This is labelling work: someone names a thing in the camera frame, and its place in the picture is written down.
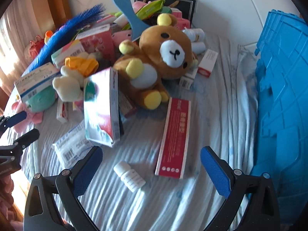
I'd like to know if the blue plastic crate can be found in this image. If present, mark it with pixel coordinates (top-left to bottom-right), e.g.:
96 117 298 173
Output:
251 10 307 223

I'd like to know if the pink floral box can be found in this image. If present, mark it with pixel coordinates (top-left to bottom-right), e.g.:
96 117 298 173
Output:
76 24 115 64

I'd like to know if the long red box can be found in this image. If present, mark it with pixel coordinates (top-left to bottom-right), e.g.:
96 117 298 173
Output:
155 98 191 179

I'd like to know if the black gift box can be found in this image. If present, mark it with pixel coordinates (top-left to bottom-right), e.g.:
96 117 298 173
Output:
134 0 197 24

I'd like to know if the white blue medicine box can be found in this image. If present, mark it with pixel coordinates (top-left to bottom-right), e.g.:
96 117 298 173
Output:
14 63 61 103

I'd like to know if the green wipes pack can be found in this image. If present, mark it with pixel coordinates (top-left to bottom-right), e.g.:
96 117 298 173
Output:
136 0 165 20

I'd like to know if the red bag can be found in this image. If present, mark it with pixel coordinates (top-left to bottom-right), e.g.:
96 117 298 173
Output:
24 35 45 62

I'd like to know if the red white tissue box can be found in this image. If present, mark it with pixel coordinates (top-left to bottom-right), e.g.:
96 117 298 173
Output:
84 67 121 148

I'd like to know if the white pill bottle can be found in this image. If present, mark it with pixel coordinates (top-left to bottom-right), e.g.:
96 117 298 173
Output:
113 161 146 192

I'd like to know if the blue paddle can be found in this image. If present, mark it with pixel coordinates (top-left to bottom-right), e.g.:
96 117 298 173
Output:
113 0 150 41

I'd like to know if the white tissue packet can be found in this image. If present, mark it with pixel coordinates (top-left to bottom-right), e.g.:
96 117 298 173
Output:
52 121 93 169

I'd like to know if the small white barcode box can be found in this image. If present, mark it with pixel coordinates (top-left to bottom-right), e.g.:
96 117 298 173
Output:
179 68 198 90

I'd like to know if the white duck plush orange hat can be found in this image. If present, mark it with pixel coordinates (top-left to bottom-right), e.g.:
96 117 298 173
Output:
52 52 102 102

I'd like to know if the pink pig plush on pile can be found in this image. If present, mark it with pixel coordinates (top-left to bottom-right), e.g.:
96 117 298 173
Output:
132 1 147 14

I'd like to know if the colourful duck toy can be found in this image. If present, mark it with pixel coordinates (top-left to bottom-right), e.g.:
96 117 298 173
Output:
44 30 54 45

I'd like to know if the blue feather duster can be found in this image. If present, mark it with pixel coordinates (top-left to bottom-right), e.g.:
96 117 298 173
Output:
21 3 105 77

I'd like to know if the pink plush on bed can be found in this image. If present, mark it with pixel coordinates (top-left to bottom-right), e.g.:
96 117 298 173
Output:
12 100 43 134

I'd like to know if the teal round plush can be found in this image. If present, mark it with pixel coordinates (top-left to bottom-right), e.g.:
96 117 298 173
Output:
26 85 57 113

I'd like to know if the small red white box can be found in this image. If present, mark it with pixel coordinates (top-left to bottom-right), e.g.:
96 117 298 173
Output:
197 49 218 77

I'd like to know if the white bottle lower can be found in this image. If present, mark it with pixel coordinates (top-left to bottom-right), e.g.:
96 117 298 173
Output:
191 41 206 55

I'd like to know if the brown bear plush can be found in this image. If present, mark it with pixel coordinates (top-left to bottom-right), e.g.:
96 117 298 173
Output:
113 13 198 110

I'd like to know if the white bottle upper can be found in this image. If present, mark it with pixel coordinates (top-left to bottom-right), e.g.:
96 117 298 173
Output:
182 28 205 42

